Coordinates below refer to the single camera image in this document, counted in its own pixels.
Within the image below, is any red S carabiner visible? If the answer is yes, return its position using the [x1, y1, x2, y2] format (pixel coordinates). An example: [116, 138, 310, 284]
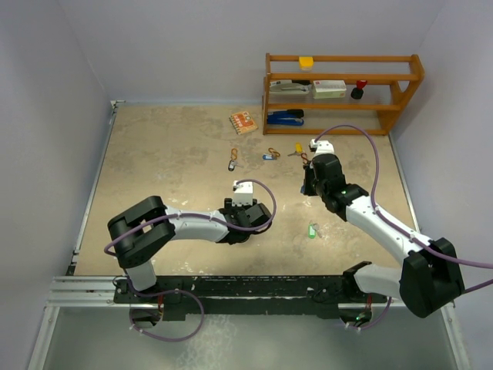
[301, 152, 310, 165]

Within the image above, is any silver key with yellow tag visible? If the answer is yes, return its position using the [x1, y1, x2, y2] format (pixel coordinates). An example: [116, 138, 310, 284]
[288, 143, 303, 156]

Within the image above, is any silver key with green tag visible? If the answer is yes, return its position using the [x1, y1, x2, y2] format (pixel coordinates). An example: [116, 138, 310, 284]
[308, 223, 321, 239]

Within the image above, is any orange S carabiner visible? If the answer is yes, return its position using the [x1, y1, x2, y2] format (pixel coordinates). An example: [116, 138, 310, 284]
[268, 147, 280, 160]
[230, 148, 238, 160]

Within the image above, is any silver key with black tag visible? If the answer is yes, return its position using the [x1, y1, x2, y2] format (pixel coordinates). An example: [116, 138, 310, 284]
[227, 160, 243, 172]

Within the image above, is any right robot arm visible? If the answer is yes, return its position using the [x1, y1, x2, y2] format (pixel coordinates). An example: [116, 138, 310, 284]
[302, 153, 465, 318]

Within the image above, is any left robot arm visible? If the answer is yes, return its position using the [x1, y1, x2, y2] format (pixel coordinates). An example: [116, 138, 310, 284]
[105, 196, 275, 302]

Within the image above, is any blue black stapler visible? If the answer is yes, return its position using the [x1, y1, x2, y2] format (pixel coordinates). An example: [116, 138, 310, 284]
[267, 109, 304, 126]

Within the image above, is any wooden shelf rack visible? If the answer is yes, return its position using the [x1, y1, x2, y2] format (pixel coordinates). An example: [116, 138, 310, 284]
[262, 54, 425, 136]

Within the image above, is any red black stamp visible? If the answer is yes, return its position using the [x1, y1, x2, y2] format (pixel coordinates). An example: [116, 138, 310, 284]
[350, 80, 367, 100]

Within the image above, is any white red box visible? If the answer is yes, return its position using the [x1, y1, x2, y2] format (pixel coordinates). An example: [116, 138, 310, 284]
[311, 80, 347, 99]

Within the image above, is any orange spiral notebook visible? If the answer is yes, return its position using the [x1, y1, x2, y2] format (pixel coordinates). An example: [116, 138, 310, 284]
[229, 111, 258, 135]

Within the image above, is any white stapler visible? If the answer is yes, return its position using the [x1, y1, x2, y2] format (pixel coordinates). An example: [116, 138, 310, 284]
[269, 79, 311, 95]

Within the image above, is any yellow box on shelf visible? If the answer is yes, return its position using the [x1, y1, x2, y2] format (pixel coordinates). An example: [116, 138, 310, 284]
[298, 55, 314, 72]

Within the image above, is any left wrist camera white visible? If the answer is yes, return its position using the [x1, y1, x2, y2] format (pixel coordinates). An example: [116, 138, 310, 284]
[232, 180, 253, 207]

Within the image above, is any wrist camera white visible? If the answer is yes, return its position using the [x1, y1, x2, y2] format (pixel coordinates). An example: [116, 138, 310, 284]
[309, 139, 335, 157]
[232, 180, 253, 207]

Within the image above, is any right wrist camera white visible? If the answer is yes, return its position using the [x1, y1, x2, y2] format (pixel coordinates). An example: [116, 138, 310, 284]
[309, 139, 335, 157]

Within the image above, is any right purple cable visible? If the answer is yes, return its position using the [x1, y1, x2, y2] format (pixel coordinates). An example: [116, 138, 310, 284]
[314, 123, 493, 332]

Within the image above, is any black base frame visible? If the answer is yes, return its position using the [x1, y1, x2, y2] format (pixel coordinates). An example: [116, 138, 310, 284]
[113, 268, 387, 321]

